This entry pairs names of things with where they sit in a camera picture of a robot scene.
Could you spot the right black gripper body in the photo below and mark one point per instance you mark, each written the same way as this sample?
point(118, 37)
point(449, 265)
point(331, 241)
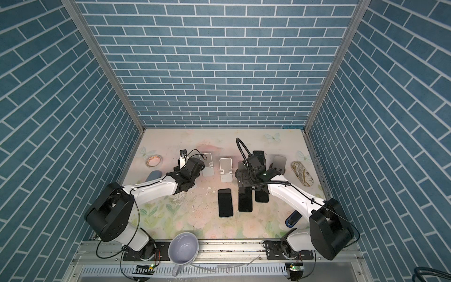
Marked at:
point(246, 180)

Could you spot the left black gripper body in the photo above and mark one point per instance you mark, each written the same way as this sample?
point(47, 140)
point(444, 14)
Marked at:
point(177, 170)

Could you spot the teal phone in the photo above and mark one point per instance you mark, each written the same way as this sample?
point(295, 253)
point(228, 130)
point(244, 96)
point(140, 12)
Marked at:
point(225, 203)

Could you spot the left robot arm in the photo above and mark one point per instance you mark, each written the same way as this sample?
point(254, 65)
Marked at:
point(110, 213)

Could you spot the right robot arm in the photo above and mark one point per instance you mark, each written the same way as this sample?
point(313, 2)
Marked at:
point(330, 231)

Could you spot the white stand centre back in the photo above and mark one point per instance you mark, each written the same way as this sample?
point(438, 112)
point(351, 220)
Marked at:
point(226, 169)

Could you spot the white stand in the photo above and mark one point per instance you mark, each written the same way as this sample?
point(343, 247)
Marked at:
point(208, 171)
point(226, 169)

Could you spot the white stand far left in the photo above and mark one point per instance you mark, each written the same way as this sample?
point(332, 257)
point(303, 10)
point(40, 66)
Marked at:
point(208, 171)

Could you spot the blue oval pouch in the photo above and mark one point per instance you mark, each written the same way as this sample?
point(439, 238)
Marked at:
point(156, 174)

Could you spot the round tape roll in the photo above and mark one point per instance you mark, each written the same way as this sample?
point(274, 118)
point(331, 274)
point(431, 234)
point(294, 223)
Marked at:
point(153, 161)

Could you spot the patterned oval case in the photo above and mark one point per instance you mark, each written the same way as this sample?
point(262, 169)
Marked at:
point(302, 174)

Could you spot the white mug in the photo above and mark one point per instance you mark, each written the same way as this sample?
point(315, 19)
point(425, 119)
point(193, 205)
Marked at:
point(183, 250)

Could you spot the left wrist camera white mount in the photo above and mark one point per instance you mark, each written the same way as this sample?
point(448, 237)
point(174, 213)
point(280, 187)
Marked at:
point(183, 158)

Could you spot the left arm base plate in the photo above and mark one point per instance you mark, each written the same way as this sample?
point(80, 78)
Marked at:
point(156, 252)

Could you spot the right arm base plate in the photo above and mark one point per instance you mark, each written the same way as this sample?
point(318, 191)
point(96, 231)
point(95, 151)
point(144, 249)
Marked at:
point(278, 250)

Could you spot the white slotted cable duct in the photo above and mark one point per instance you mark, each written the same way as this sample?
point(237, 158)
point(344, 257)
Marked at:
point(202, 270)

